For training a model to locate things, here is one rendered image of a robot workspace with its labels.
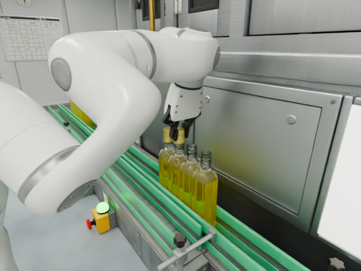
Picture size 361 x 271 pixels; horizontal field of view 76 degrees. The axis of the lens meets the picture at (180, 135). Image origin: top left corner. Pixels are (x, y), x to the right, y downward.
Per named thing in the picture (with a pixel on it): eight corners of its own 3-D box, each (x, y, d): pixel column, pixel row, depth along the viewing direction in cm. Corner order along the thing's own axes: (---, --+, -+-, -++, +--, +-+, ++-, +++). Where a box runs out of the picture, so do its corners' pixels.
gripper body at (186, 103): (195, 73, 66) (188, 108, 72) (164, 75, 60) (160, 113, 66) (212, 83, 61) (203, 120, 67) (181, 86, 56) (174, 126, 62)
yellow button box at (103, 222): (117, 227, 90) (115, 211, 88) (98, 236, 86) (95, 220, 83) (110, 217, 95) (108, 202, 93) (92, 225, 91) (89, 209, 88)
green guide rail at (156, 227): (180, 263, 60) (180, 239, 57) (177, 265, 59) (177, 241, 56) (50, 114, 190) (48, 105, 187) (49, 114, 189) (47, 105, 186)
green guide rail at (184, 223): (201, 249, 64) (202, 226, 61) (199, 250, 64) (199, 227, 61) (60, 113, 194) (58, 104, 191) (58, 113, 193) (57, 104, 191)
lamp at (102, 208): (110, 211, 88) (110, 204, 87) (99, 216, 85) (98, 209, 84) (106, 205, 91) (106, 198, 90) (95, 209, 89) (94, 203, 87)
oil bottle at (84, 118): (93, 130, 155) (87, 88, 145) (84, 132, 152) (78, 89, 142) (90, 128, 159) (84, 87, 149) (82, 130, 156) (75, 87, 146)
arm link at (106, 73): (90, 97, 44) (147, 151, 43) (-50, 146, 27) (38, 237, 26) (120, 16, 34) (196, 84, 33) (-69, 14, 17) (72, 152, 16)
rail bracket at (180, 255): (216, 257, 61) (218, 220, 57) (162, 297, 52) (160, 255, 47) (208, 250, 64) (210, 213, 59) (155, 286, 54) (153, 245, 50)
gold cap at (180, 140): (187, 142, 71) (187, 129, 69) (178, 145, 69) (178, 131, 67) (180, 139, 73) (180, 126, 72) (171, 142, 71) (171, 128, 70)
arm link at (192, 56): (109, 78, 40) (169, 60, 57) (174, 102, 36) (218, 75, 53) (109, 24, 35) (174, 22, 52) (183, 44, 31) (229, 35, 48)
